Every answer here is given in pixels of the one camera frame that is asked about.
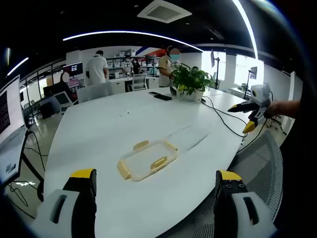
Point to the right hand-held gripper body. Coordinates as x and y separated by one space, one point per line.
262 95

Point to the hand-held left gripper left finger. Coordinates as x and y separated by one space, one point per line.
74 210

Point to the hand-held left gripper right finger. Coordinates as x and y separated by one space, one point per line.
230 210

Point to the clear plastic container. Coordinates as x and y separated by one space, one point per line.
188 136

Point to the clear lid with yellow buckles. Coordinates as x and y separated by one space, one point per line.
148 158

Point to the person's right hand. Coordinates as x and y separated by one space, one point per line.
272 110

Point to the black tripod stand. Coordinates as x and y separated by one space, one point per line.
217 72

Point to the grey mesh office chair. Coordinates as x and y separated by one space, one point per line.
260 161

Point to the white plant pot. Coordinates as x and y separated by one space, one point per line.
198 96

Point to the green leafy plant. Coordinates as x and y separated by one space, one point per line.
190 79

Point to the straight ceiling light strip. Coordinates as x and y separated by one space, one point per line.
248 27

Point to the small white box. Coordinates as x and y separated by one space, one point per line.
176 92

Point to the person's dark clothing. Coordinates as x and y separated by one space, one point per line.
299 173

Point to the large black phone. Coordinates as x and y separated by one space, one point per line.
163 97

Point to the small black phone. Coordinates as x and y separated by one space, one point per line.
154 93

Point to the computer monitor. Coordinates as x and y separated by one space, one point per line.
10 129

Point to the white office chair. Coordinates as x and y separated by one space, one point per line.
138 83

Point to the ceiling air vent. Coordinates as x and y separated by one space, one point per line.
164 11

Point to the white shelf with boxes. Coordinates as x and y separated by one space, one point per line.
119 63

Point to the long curved ceiling light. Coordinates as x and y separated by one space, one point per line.
128 32

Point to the short ceiling light strip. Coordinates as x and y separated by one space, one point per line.
17 66

